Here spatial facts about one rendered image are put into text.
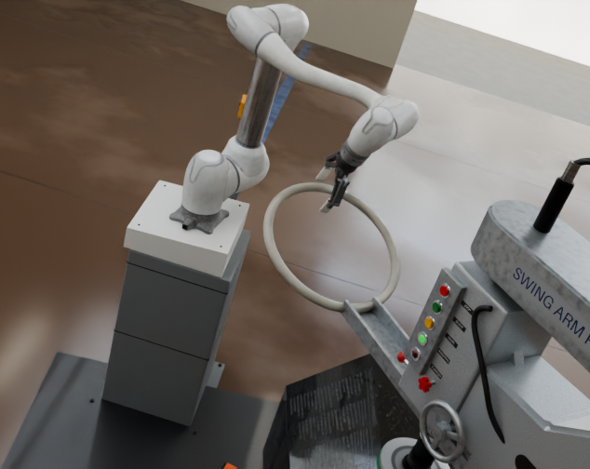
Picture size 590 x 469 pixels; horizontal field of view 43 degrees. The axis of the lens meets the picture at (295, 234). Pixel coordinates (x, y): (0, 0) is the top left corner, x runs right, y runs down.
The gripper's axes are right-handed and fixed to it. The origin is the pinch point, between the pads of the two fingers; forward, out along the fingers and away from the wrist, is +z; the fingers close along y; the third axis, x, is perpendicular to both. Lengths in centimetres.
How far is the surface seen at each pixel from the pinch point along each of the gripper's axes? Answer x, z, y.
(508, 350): 12, -54, 83
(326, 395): 12, 35, 58
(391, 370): 6, -13, 71
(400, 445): 16, 3, 86
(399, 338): 14, -9, 58
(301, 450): 1, 35, 78
